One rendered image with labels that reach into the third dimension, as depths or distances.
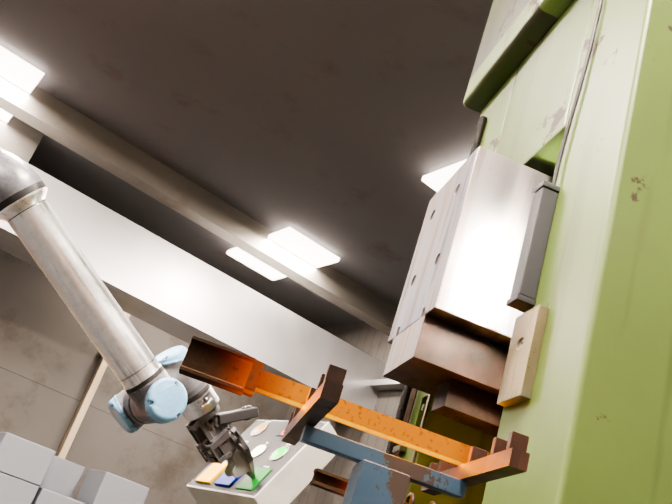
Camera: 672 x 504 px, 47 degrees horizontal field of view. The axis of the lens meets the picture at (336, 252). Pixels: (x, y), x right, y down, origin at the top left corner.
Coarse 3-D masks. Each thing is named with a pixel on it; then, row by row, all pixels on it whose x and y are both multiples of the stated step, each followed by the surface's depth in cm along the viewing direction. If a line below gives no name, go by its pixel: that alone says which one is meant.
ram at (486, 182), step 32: (480, 160) 168; (512, 160) 170; (448, 192) 180; (480, 192) 165; (512, 192) 167; (448, 224) 168; (480, 224) 162; (512, 224) 164; (416, 256) 186; (448, 256) 158; (480, 256) 159; (512, 256) 161; (416, 288) 173; (448, 288) 155; (480, 288) 157; (416, 320) 162; (448, 320) 157; (480, 320) 154; (512, 320) 156
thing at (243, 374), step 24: (192, 360) 93; (216, 360) 94; (240, 360) 94; (216, 384) 93; (240, 384) 93; (264, 384) 93; (288, 384) 93; (336, 408) 93; (360, 408) 94; (384, 432) 94; (408, 432) 94; (432, 432) 95; (432, 456) 97; (456, 456) 94
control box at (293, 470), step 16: (272, 432) 207; (272, 448) 198; (288, 448) 193; (304, 448) 190; (256, 464) 194; (272, 464) 190; (288, 464) 186; (304, 464) 189; (320, 464) 192; (192, 480) 206; (240, 480) 191; (272, 480) 183; (288, 480) 185; (304, 480) 188; (208, 496) 198; (224, 496) 190; (240, 496) 184; (256, 496) 179; (272, 496) 182; (288, 496) 185
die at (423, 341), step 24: (408, 336) 163; (432, 336) 156; (456, 336) 157; (408, 360) 156; (432, 360) 154; (456, 360) 156; (480, 360) 157; (504, 360) 158; (408, 384) 171; (432, 384) 166; (480, 384) 156
